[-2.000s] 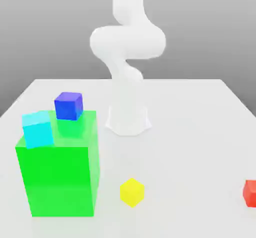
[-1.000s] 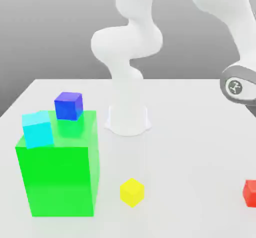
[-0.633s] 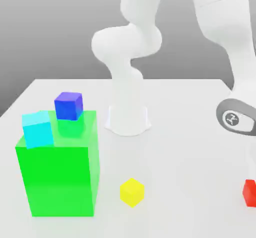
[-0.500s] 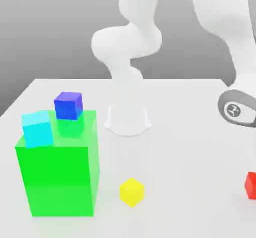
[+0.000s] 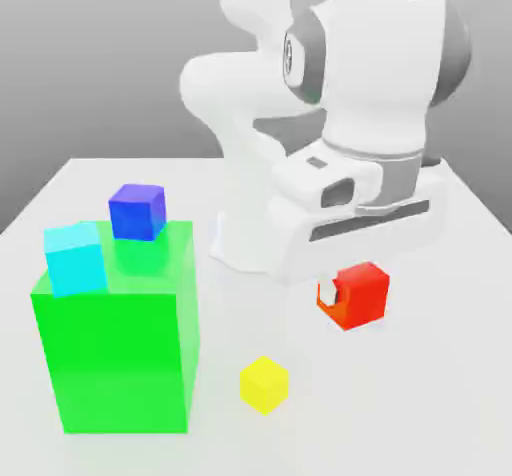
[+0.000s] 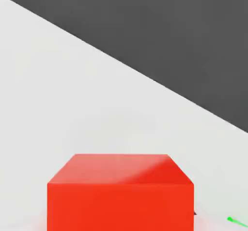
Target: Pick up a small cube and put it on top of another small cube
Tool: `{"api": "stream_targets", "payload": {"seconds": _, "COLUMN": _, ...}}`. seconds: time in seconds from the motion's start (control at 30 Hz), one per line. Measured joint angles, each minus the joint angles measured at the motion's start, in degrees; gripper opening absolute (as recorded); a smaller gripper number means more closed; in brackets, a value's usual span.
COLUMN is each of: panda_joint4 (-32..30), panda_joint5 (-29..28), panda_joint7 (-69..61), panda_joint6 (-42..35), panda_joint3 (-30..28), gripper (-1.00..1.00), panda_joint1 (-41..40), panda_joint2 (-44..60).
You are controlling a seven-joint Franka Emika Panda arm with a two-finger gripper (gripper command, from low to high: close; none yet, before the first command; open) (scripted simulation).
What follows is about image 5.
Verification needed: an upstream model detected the small cyan cube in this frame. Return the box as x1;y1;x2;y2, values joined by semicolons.
42;221;109;299

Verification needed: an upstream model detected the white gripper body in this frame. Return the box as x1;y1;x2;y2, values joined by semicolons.
274;188;446;286

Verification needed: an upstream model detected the small blue cube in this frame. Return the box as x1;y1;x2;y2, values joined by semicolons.
108;182;167;242

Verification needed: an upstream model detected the small red cube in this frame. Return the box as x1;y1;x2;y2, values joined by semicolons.
315;260;392;332

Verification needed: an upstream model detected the large green box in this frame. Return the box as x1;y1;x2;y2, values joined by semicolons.
30;219;201;435

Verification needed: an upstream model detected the small yellow cube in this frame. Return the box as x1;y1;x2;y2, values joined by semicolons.
239;355;290;417

